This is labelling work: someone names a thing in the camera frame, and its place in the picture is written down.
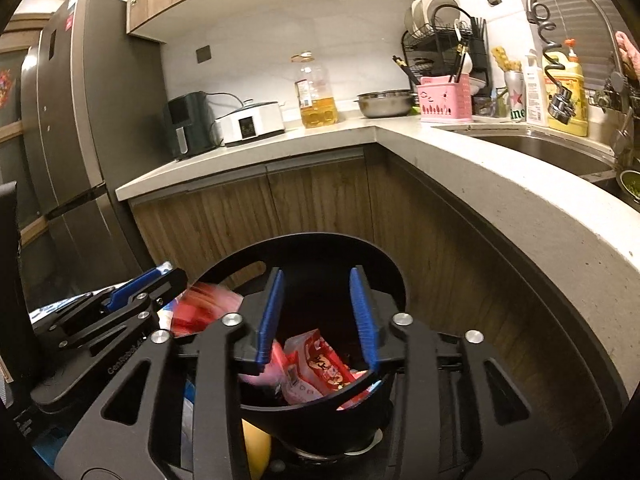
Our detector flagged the pink plastic bag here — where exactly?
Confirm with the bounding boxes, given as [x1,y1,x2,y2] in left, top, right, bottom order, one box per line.
[239,340,288,388]

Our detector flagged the red white snack bag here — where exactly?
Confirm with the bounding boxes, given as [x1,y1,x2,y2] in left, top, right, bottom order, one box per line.
[281,330,366,405]

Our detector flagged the red paper cup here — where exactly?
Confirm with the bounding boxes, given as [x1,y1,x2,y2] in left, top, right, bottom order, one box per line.
[171,282,243,336]

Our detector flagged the black round trash bin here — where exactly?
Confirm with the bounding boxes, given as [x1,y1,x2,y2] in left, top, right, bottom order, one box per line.
[201,232,406,456]

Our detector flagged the steel kitchen faucet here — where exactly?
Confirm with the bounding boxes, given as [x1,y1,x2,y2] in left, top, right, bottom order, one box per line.
[526,0,629,125]

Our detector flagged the wooden lower cabinets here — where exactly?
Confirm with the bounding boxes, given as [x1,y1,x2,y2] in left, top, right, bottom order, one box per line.
[129,144,628,462]

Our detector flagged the black air fryer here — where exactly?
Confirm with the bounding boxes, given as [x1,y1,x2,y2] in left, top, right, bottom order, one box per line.
[164,91,220,160]

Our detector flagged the dark grey refrigerator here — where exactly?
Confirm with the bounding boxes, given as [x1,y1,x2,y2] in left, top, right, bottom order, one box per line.
[21,0,171,294]

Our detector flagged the cooking oil bottle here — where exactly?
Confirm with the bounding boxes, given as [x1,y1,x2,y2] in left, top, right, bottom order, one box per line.
[291,51,338,128]

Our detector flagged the steel bowl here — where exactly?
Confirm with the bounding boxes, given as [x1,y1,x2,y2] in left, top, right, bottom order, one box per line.
[357,89,416,119]

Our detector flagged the white rice cooker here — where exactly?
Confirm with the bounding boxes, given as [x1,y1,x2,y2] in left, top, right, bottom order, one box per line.
[216,101,285,146]

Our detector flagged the pink utensil basket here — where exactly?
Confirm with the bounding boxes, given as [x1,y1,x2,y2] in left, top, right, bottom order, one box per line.
[416,74,472,122]

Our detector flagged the steel sink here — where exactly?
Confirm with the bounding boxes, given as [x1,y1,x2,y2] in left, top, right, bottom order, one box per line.
[445,125,615,183]

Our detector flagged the beer can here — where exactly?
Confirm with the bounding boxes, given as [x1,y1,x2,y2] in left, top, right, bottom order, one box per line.
[504,70,526,122]

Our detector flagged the wooden glass door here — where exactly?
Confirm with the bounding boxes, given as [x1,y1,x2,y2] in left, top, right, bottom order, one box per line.
[1,13,54,311]

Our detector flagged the white soap bottle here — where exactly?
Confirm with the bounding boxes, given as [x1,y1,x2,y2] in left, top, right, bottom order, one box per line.
[523,50,548,127]

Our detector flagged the black dish rack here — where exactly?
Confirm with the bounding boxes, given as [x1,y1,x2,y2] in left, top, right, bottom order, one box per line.
[401,4,492,98]

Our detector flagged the yellow detergent bottle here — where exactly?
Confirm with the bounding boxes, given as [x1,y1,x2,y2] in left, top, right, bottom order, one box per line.
[544,38,589,137]

